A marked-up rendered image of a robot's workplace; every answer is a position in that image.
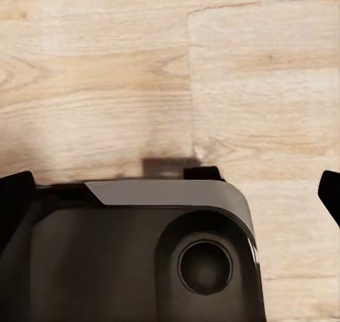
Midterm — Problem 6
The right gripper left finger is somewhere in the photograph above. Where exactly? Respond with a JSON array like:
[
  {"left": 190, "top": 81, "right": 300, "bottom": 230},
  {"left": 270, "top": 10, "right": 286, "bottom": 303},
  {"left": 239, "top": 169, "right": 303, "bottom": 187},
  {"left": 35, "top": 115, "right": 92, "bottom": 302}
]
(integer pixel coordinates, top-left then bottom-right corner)
[{"left": 0, "top": 171, "right": 37, "bottom": 255}]

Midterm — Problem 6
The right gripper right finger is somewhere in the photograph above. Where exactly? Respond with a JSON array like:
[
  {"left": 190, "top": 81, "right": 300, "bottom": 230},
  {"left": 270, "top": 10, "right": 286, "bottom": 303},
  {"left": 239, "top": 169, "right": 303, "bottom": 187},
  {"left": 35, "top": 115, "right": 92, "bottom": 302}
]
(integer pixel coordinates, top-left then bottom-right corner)
[{"left": 317, "top": 170, "right": 340, "bottom": 226}]

